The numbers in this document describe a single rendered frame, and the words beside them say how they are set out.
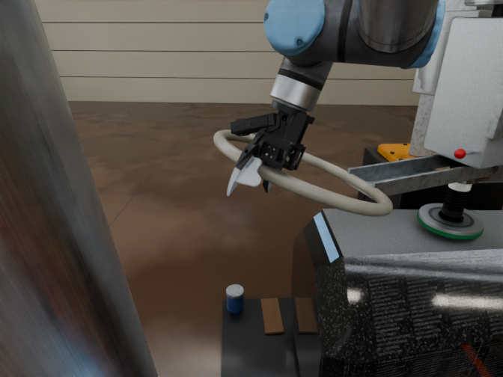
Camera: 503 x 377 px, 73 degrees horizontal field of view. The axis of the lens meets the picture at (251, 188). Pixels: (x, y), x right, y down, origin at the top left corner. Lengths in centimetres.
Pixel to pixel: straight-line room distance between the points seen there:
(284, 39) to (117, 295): 43
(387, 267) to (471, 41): 73
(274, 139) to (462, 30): 78
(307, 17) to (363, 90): 691
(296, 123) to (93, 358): 55
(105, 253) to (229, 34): 702
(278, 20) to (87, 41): 753
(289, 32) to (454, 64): 82
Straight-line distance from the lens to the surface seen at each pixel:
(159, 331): 207
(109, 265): 17
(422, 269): 131
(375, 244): 130
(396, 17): 39
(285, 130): 67
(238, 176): 65
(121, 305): 19
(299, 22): 53
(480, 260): 143
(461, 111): 126
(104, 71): 794
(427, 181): 117
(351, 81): 733
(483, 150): 123
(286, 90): 65
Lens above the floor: 151
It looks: 26 degrees down
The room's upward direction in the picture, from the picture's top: straight up
